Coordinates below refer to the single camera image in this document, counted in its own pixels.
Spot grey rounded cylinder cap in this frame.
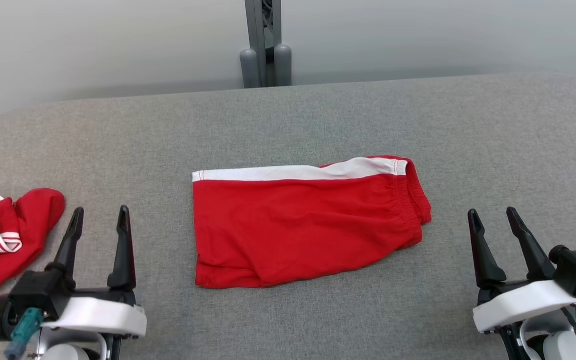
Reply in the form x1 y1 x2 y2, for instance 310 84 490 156
239 48 260 90
274 43 293 87

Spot grey metal post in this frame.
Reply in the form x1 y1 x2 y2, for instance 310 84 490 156
244 0 283 89

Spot red white polo shirt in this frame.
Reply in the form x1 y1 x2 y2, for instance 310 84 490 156
0 181 66 301

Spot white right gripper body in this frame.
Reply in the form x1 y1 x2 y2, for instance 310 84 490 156
472 279 576 335

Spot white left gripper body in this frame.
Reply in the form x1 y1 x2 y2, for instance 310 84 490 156
42 287 148 340

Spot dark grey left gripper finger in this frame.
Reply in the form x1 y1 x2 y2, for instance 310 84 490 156
106 205 138 291
45 207 85 292

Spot left cable with teal connector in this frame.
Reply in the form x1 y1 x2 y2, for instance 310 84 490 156
4 307 45 360

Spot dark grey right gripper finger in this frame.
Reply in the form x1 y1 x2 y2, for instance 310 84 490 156
467 208 508 290
506 206 557 282

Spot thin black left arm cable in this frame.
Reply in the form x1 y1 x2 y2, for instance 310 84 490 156
103 334 122 360

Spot red shorts with white stripe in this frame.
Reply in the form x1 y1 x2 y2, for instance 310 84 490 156
192 155 433 290

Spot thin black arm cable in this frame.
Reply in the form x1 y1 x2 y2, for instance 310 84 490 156
559 306 576 360
103 334 122 360

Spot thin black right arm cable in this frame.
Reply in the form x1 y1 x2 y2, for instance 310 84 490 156
559 306 576 360

